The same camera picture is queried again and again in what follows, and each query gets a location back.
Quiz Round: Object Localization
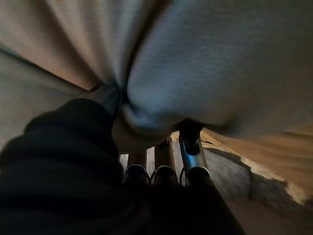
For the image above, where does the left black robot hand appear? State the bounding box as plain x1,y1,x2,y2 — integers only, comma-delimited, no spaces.
0,84,246,235

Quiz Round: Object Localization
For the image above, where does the white fringed cushion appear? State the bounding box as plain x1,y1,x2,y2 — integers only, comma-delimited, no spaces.
0,0,313,205

